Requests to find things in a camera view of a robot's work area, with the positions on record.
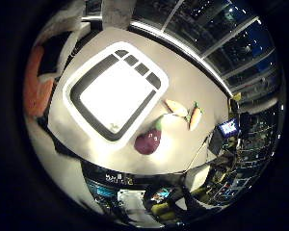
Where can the white plastic container bin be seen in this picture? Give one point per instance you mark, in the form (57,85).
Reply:
(117,93)

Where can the white box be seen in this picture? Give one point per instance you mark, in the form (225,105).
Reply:
(197,178)

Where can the orange carrot plush toy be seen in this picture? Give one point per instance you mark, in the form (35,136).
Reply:
(195,118)
(177,107)

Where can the open black laptop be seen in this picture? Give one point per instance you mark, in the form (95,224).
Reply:
(223,133)

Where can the purple eggplant plush toy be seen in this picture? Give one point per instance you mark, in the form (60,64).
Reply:
(147,142)

